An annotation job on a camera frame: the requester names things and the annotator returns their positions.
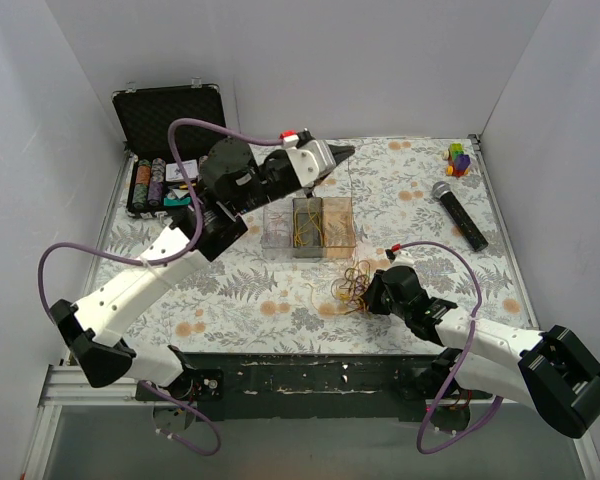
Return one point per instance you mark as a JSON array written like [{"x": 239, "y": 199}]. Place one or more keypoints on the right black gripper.
[{"x": 372, "y": 293}]

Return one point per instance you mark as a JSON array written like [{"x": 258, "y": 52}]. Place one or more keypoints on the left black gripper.
[{"x": 290, "y": 170}]

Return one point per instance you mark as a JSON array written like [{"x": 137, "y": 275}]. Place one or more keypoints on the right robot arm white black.
[{"x": 551, "y": 372}]

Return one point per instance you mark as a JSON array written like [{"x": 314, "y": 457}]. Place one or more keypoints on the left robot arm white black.
[{"x": 93, "y": 327}]

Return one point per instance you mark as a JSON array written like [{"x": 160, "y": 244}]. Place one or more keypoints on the smoky grey plastic box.
[{"x": 308, "y": 228}]

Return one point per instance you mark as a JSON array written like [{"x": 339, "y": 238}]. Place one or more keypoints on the amber plastic box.
[{"x": 339, "y": 234}]

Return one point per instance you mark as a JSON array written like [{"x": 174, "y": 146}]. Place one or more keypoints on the floral patterned table mat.
[{"x": 244, "y": 302}]

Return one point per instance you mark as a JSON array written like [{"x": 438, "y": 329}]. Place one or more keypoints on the black handheld microphone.
[{"x": 442, "y": 192}]

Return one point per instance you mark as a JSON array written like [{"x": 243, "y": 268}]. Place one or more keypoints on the clear plastic box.
[{"x": 277, "y": 234}]

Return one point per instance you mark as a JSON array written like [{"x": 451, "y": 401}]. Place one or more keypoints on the colourful toy block train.
[{"x": 458, "y": 161}]

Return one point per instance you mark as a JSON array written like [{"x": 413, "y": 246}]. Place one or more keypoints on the white playing card deck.
[{"x": 175, "y": 173}]

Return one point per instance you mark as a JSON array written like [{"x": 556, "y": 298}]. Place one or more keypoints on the black poker chip case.
[{"x": 145, "y": 116}]

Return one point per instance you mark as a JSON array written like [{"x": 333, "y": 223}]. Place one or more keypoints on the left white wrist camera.
[{"x": 311, "y": 159}]

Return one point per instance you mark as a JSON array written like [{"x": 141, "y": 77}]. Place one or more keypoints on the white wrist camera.
[
  {"x": 397, "y": 257},
  {"x": 311, "y": 159}
]

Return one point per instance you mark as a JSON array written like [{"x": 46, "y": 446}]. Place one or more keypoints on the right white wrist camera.
[{"x": 397, "y": 257}]

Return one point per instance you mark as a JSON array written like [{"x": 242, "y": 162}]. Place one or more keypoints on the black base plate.
[{"x": 306, "y": 386}]

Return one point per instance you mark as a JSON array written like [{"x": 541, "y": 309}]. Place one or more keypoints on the aluminium frame rail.
[{"x": 117, "y": 433}]

